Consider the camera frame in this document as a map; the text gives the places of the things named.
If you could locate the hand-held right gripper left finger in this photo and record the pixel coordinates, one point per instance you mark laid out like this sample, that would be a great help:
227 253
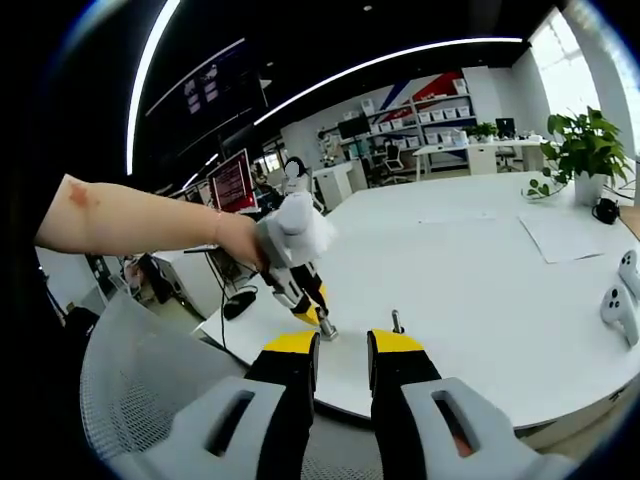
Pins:
290 365

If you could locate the small threaded stud bolt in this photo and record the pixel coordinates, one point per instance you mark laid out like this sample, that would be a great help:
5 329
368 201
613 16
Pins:
396 320

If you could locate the small black desk monitor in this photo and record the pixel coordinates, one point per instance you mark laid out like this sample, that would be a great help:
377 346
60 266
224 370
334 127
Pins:
505 127

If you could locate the monitor with red screen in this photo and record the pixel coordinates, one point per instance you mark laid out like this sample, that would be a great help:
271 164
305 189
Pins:
232 182

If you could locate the person's left hand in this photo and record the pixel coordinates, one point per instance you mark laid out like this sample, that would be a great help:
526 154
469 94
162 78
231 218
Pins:
242 242

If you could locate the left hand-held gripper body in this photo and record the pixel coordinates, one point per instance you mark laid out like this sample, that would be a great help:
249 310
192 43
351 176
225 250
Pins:
295 230

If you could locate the white side desk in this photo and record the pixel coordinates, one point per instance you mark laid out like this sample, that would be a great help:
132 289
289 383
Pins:
175 270

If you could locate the black computer mouse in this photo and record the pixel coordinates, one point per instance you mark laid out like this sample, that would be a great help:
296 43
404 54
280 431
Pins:
237 307

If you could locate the black monitor on stand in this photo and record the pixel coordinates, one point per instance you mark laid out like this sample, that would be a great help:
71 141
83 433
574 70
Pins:
352 127

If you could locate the white long desk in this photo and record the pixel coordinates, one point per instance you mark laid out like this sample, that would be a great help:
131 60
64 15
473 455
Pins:
480 149

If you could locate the grey mesh office chair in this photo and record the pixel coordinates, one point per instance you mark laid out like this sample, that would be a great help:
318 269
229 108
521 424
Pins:
145 370

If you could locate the white paper sheet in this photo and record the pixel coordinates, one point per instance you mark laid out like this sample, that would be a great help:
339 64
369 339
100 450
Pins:
560 237

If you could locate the ceiling light strip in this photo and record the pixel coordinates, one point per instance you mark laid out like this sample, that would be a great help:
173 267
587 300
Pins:
375 62
137 90

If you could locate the white handheld controller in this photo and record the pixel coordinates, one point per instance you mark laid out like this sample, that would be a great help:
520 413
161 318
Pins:
617 307
631 272

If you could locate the shelf with white boxes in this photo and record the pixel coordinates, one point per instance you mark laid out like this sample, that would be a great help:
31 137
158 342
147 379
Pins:
440 112

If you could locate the large threaded stud bolt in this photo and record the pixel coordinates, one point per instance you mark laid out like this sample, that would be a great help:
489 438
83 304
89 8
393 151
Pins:
328 331

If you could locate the potted green plant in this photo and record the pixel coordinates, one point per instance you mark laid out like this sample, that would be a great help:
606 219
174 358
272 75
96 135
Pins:
587 145

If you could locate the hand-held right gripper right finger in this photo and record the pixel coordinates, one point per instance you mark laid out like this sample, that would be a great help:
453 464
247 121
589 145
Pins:
400 365

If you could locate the dark overhead display screen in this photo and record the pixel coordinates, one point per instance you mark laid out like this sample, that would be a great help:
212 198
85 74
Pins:
210 90

